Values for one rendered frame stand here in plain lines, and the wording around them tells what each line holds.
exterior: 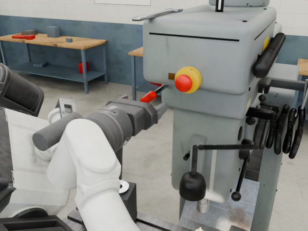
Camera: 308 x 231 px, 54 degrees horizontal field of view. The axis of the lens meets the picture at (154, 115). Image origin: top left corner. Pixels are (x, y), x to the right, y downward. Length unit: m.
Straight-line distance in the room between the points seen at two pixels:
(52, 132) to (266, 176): 1.12
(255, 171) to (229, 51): 0.88
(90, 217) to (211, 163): 0.55
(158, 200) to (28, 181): 2.44
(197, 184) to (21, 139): 0.44
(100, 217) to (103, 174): 0.06
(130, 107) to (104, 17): 5.60
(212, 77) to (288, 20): 4.44
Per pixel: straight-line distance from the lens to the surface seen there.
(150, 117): 0.64
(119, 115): 0.58
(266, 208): 1.58
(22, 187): 0.69
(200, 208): 1.16
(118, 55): 6.15
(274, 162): 1.44
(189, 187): 0.82
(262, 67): 0.71
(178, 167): 1.00
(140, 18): 0.68
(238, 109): 0.82
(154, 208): 2.99
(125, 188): 1.33
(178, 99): 0.86
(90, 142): 0.49
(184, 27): 0.70
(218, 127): 0.89
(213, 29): 0.68
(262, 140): 0.85
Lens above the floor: 1.97
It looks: 24 degrees down
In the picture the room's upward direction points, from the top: straight up
